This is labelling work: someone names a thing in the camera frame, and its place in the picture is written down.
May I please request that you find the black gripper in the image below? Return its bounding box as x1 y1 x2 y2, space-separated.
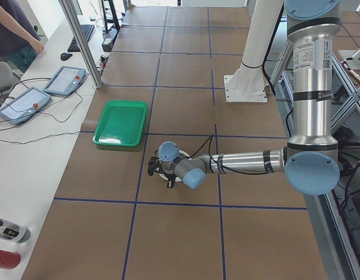
148 156 175 188

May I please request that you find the pale green round plate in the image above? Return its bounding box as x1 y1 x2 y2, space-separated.
160 150 189 183

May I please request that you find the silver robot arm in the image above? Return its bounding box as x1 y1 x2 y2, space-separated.
148 1 341 195

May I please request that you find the green plastic tray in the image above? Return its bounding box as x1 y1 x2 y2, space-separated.
93 100 148 147

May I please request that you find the teach pendant far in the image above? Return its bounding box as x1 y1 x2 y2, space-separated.
43 65 86 96

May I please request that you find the teach pendant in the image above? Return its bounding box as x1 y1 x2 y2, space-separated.
0 87 51 125
43 65 86 96

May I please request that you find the teach pendant near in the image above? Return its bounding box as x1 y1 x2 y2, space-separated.
0 87 51 125

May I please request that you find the black computer mouse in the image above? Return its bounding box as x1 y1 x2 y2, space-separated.
60 52 73 61

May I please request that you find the black keyboard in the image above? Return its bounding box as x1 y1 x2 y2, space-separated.
67 24 96 53

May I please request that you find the red bottle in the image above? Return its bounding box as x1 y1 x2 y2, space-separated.
0 250 21 270

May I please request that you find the standing person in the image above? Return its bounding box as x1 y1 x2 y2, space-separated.
0 1 44 73

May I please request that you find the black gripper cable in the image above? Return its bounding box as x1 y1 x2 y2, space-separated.
187 134 215 160

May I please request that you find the white camera mast pedestal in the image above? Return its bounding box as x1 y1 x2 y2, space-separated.
224 0 284 103

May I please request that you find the aluminium frame post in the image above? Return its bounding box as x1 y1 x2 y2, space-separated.
58 0 102 89

